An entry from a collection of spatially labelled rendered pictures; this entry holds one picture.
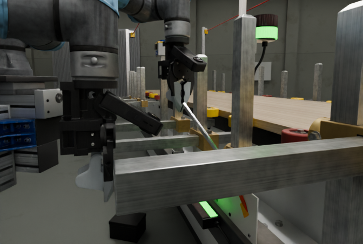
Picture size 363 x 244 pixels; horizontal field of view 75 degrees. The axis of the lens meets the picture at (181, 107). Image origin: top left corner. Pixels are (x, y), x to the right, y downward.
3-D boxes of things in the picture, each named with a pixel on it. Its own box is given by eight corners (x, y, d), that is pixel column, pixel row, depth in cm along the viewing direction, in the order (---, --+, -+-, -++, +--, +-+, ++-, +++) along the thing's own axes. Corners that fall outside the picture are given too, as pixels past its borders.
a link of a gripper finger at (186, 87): (179, 109, 75) (179, 80, 74) (190, 111, 71) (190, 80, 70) (170, 110, 74) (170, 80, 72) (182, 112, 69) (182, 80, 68)
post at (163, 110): (160, 142, 125) (160, 55, 120) (159, 140, 130) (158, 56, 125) (169, 141, 126) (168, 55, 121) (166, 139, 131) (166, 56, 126)
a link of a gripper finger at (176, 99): (170, 110, 74) (170, 80, 72) (182, 112, 69) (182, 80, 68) (162, 110, 72) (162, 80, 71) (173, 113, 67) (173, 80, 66)
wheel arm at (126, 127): (108, 135, 88) (108, 123, 87) (108, 133, 91) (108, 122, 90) (214, 128, 101) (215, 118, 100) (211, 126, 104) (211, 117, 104)
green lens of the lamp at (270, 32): (259, 36, 49) (260, 25, 49) (243, 41, 55) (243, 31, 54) (283, 38, 51) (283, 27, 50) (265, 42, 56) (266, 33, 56)
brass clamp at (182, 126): (176, 133, 92) (176, 120, 92) (168, 126, 105) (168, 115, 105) (192, 131, 94) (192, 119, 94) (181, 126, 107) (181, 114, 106)
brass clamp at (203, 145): (201, 152, 69) (201, 135, 68) (186, 141, 82) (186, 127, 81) (220, 150, 71) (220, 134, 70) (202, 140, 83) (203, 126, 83)
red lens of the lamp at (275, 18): (260, 24, 49) (260, 13, 48) (243, 29, 54) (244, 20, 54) (283, 26, 50) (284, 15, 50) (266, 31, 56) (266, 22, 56)
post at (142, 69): (141, 124, 196) (140, 66, 191) (141, 124, 199) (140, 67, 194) (146, 124, 197) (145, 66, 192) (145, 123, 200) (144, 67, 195)
